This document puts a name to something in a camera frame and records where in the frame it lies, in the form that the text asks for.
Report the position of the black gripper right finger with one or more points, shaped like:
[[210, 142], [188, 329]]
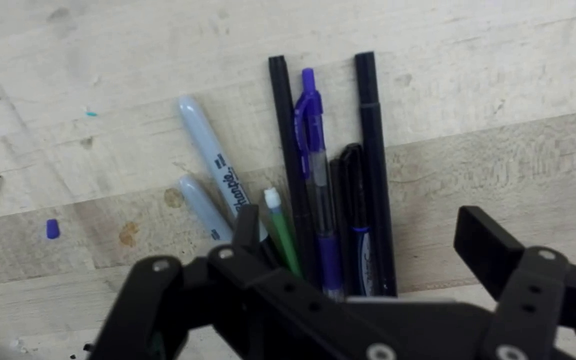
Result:
[[487, 248]]

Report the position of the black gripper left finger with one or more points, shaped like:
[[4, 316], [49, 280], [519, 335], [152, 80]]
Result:
[[247, 230]]

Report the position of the grey marker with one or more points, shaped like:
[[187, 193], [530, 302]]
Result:
[[205, 208], [212, 155]]

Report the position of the green marker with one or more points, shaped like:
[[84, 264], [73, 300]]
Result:
[[280, 230]]

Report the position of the black thin pen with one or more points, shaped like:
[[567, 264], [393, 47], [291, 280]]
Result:
[[297, 193]]

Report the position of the black marker pen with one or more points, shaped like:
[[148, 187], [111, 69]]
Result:
[[376, 175]]

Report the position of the blue barrel pen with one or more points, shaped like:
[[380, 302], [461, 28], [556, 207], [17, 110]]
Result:
[[356, 226]]

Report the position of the blue clicker pen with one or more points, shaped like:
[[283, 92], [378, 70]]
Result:
[[308, 130]]

